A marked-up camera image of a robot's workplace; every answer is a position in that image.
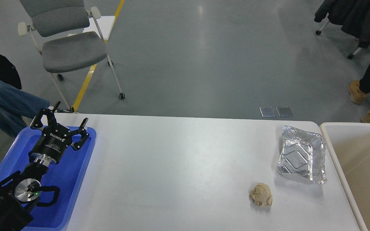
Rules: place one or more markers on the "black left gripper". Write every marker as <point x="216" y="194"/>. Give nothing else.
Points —
<point x="55" y="138"/>

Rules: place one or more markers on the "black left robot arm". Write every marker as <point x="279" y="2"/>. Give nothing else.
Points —
<point x="22" y="191"/>

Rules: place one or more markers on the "blue plastic tray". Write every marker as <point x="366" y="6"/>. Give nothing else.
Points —
<point x="68" y="175"/>

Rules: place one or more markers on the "seated person in jeans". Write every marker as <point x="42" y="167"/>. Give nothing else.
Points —
<point x="15" y="103"/>

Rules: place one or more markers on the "grey office chair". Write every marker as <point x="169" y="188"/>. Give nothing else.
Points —
<point x="75" y="52"/>

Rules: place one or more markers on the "white board on floor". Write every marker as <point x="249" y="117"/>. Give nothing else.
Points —
<point x="105" y="24"/>

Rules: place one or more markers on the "left floor metal plate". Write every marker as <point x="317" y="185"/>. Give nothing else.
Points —
<point x="267" y="112"/>

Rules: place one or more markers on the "floor metal plate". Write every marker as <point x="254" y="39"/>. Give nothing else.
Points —
<point x="267" y="112"/>
<point x="284" y="111"/>

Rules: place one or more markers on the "crumpled brown paper ball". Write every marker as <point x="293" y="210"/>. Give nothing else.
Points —
<point x="261" y="195"/>

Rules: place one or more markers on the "right floor metal plate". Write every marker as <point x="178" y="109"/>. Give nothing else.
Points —
<point x="284" y="111"/>

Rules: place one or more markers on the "aluminium foil tray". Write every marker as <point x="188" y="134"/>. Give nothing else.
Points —
<point x="303" y="155"/>

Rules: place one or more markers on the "beige plastic bin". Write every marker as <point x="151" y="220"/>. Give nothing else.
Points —
<point x="349" y="147"/>

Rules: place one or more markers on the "chair with dark jackets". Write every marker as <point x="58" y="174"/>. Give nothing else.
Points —
<point x="352" y="15"/>

